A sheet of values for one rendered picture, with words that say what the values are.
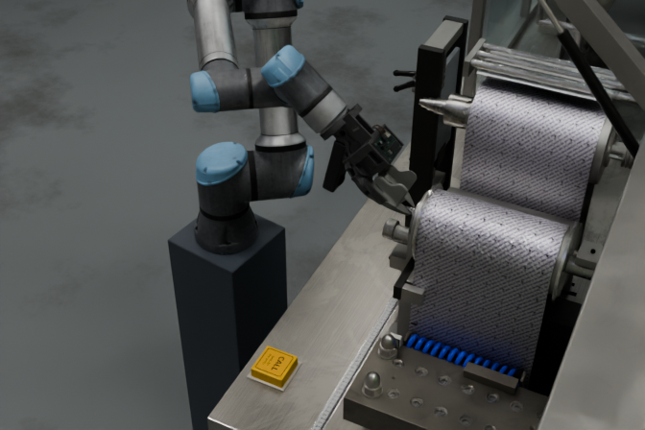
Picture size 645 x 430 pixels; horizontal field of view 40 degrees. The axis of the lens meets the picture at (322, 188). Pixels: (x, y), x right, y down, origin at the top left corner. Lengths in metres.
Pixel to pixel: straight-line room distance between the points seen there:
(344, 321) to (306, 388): 0.20
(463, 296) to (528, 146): 0.30
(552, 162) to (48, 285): 2.23
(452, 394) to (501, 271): 0.24
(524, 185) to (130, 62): 3.32
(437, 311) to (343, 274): 0.42
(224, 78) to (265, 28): 0.36
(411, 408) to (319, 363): 0.30
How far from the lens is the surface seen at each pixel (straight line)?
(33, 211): 3.81
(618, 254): 0.96
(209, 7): 1.83
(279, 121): 1.97
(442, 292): 1.61
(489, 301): 1.59
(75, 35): 5.12
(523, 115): 1.67
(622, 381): 0.84
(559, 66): 1.73
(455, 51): 1.87
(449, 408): 1.60
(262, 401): 1.76
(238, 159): 1.96
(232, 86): 1.61
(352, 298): 1.95
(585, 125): 1.65
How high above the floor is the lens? 2.26
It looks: 37 degrees down
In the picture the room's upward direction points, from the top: straight up
